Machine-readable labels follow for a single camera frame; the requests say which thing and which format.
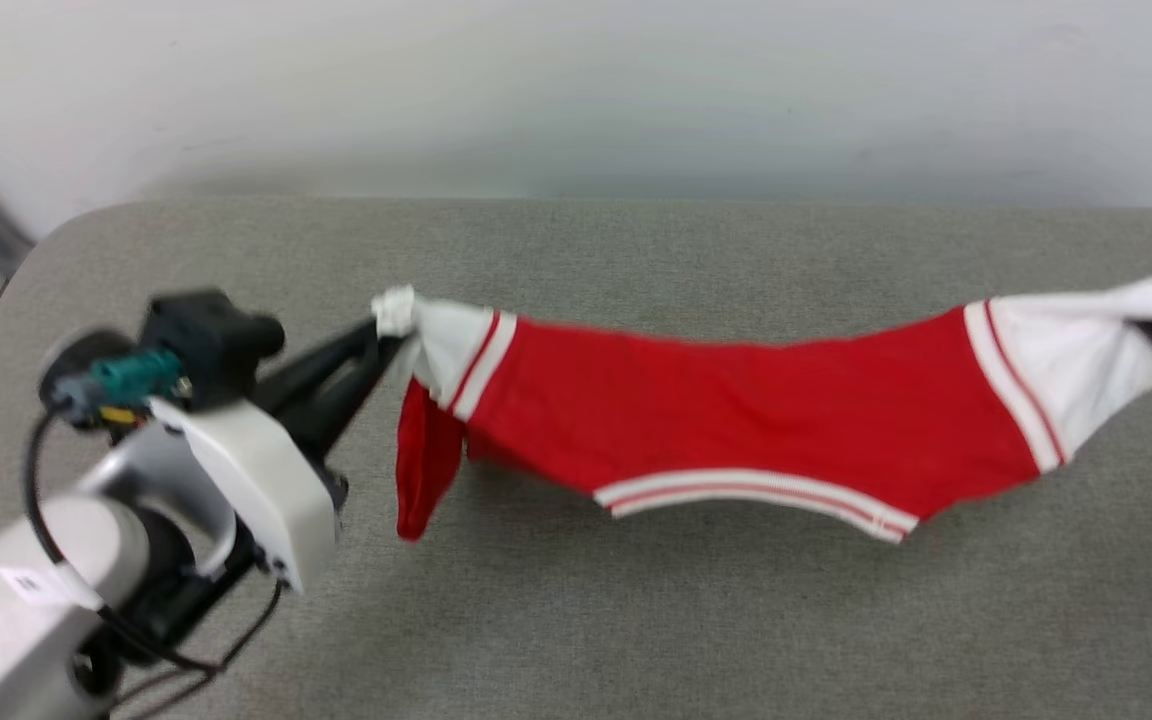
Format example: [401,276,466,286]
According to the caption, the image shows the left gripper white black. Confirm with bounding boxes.
[121,318,407,656]

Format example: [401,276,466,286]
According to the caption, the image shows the red and white shirt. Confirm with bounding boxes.
[373,272,1152,546]

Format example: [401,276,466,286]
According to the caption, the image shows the round dark status light module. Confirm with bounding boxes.
[39,330,137,433]

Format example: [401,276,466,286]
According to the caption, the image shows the teal cable connector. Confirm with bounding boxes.
[88,348,185,403]

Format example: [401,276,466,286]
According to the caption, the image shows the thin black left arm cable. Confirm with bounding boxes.
[21,410,285,720]

